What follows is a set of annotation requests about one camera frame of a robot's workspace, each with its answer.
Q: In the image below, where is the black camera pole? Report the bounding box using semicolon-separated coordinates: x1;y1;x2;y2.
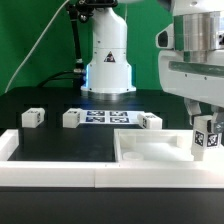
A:
66;2;86;75

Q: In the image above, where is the black cable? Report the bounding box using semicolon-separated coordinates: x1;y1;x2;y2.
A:
37;69;84;89

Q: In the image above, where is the white cable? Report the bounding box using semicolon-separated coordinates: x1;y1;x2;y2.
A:
3;0;72;94

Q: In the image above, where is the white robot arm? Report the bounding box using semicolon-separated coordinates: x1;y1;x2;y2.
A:
82;0;224;133

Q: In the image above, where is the white square tabletop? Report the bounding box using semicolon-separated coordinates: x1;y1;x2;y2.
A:
114;129;200;170

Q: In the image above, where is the white U-shaped fence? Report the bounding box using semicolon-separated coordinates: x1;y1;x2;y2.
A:
0;130;224;188

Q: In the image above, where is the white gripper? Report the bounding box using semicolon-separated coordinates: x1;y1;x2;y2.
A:
158;50;224;134

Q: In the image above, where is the fiducial marker sheet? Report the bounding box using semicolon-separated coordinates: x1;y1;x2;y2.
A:
80;110;140;124

